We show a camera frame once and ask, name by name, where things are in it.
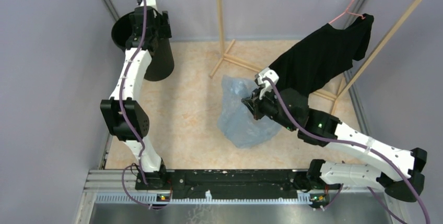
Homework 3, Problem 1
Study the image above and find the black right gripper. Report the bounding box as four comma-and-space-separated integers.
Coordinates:
241, 84, 297, 132

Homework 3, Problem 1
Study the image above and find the blue plastic trash bag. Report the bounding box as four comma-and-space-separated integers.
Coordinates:
217, 75, 282, 149

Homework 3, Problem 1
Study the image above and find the black trash bin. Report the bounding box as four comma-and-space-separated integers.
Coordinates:
111, 13, 174, 81

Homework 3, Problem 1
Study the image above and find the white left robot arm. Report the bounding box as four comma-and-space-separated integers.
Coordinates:
100, 6, 171, 189

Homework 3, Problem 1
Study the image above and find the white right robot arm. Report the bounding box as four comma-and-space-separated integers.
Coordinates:
241, 89, 427, 202

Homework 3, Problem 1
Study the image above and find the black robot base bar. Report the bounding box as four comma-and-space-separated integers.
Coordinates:
135, 169, 340, 200

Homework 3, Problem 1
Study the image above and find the black t-shirt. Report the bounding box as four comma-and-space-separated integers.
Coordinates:
269, 14, 374, 96

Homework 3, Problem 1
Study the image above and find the pink clothes hanger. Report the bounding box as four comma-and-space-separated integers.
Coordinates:
327, 0, 367, 25

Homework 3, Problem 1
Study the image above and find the wooden clothes rack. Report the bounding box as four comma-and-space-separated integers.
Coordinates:
208, 0, 437, 116

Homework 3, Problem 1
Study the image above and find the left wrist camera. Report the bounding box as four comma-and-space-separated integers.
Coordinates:
139, 0, 159, 12

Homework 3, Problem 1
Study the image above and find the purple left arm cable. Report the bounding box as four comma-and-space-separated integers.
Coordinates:
119, 0, 170, 210

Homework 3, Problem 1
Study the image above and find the aluminium frame rail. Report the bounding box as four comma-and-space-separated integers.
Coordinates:
84, 168, 341, 210

